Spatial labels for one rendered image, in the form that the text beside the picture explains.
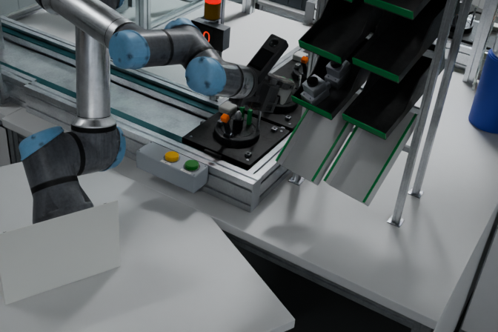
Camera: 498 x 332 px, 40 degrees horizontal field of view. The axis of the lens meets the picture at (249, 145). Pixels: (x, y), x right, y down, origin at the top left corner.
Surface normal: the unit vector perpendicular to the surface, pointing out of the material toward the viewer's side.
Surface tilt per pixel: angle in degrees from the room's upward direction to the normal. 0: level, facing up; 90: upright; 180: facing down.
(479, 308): 90
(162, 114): 0
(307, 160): 45
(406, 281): 0
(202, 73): 65
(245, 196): 90
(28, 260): 90
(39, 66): 0
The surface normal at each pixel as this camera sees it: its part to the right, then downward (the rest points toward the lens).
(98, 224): 0.52, 0.50
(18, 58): 0.08, -0.83
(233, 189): -0.52, 0.43
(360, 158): -0.41, -0.33
